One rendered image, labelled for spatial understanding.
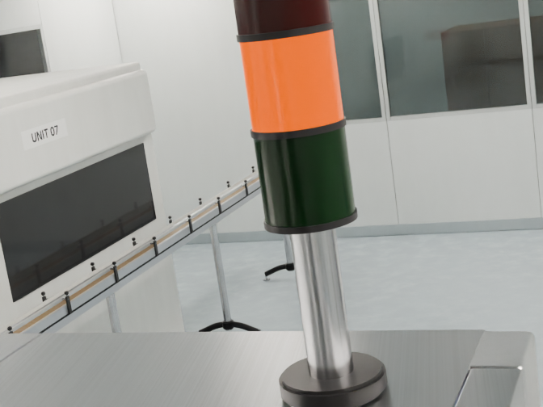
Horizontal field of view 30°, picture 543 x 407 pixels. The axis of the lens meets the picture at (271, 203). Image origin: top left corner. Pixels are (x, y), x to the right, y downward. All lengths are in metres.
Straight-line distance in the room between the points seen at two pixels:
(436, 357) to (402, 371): 0.03
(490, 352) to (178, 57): 8.83
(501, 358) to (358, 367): 0.08
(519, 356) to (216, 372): 0.18
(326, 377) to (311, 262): 0.07
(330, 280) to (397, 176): 8.35
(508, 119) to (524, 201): 0.70
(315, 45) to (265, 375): 0.21
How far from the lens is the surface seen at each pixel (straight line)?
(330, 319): 0.55
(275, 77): 0.51
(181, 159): 9.55
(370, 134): 8.87
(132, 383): 0.63
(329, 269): 0.54
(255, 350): 0.65
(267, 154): 0.52
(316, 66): 0.51
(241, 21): 0.52
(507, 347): 0.61
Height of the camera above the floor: 2.33
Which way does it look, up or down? 12 degrees down
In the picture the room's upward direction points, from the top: 8 degrees counter-clockwise
